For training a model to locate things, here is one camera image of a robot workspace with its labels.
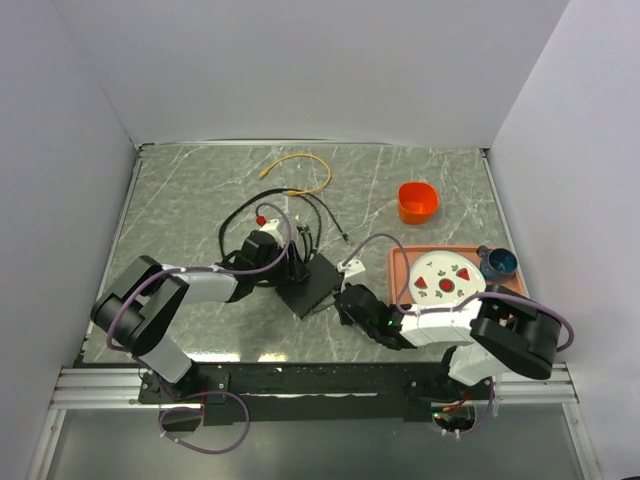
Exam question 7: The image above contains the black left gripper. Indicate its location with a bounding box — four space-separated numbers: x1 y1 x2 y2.
254 241 310 285

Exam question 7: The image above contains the black network switch box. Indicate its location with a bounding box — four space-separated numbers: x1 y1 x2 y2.
275 254 344 319

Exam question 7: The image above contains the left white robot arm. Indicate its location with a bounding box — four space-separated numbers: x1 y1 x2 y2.
90 231 309 402

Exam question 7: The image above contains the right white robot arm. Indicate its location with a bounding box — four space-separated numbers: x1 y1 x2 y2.
334 284 574 399

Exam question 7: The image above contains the white watermelon pattern plate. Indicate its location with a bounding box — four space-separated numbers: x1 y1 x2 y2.
409 250 487 307

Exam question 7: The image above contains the orange plastic cup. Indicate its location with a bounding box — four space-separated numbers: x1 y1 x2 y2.
397 182 439 225

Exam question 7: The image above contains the blue ceramic mug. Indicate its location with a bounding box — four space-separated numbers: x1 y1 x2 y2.
476 245 518 283

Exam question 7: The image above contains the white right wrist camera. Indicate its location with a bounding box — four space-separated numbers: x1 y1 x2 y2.
336 257 366 284

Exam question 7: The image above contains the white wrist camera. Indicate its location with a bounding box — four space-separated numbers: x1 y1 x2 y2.
336 257 366 284
260 219 283 245

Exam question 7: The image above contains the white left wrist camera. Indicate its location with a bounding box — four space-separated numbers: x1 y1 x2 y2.
260 219 283 245

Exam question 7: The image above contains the black cable with teal plugs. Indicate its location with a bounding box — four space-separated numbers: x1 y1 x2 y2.
217 187 324 274

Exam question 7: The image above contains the yellow ethernet cable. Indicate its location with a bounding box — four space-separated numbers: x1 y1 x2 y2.
258 153 333 196

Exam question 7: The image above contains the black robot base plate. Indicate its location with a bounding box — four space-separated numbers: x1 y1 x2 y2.
138 362 491 426

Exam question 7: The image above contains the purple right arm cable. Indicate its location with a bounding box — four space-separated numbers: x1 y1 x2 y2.
342 233 576 436

